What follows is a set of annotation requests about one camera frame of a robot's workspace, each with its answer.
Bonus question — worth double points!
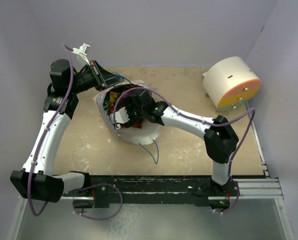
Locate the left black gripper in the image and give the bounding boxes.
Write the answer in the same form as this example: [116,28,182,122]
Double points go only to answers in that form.
[69,60,124,95]

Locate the blue checkered paper bag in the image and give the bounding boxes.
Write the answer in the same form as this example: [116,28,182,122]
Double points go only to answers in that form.
[92,71,161,165]

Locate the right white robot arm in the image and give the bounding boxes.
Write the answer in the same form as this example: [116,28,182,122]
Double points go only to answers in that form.
[120,87,239,196]

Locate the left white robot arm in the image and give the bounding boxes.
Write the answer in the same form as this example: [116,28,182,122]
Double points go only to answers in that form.
[10,59,123,203]

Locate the orange red snack packet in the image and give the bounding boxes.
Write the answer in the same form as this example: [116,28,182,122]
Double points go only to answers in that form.
[123,117,143,129]

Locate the yellow candy snack packet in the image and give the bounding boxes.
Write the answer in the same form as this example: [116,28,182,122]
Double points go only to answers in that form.
[109,91,122,114]

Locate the beige and orange cylinder device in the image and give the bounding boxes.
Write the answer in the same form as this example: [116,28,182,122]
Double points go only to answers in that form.
[202,56,261,112]

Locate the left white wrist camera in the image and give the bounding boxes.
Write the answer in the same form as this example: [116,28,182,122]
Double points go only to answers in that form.
[72,43,90,66]

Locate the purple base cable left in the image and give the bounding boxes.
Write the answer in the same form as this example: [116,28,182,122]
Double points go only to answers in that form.
[72,183,124,221]

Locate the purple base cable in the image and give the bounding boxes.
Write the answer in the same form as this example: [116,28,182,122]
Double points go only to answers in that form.
[72,183,124,221]
[211,178,241,216]

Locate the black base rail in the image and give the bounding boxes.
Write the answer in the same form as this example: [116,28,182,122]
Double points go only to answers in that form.
[64,175,240,209]

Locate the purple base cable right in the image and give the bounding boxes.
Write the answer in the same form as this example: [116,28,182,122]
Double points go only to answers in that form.
[211,178,241,216]

